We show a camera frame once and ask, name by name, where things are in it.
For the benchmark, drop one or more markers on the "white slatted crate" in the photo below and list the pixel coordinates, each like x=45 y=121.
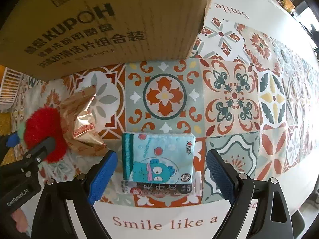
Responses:
x=10 y=84

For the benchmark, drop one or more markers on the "brown cardboard box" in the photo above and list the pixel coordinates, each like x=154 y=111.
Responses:
x=99 y=17

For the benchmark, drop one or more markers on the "blue cartoon tissue pack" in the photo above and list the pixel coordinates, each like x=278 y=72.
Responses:
x=159 y=154

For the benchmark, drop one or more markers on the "person's left hand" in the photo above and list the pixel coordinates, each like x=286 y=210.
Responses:
x=19 y=220

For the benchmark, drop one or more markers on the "dark grey chair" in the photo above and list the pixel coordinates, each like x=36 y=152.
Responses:
x=298 y=225

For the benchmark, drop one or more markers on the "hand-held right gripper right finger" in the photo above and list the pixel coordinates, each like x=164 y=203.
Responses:
x=219 y=176

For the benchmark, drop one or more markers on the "orange box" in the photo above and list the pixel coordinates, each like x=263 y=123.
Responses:
x=287 y=4

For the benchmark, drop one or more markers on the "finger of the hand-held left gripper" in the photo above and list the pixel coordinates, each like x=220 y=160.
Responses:
x=42 y=147
x=13 y=140

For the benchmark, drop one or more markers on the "red fluffy plush ball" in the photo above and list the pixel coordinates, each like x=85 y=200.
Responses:
x=42 y=124

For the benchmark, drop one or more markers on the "patterned tile print tablecloth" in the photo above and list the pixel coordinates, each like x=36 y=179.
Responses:
x=249 y=92

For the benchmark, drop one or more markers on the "yellow textured mat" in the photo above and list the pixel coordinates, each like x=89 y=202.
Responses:
x=5 y=123

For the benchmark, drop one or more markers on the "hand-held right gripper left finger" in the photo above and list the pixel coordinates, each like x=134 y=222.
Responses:
x=103 y=174

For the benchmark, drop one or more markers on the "gold foil snack packet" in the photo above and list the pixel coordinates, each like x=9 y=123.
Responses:
x=82 y=127

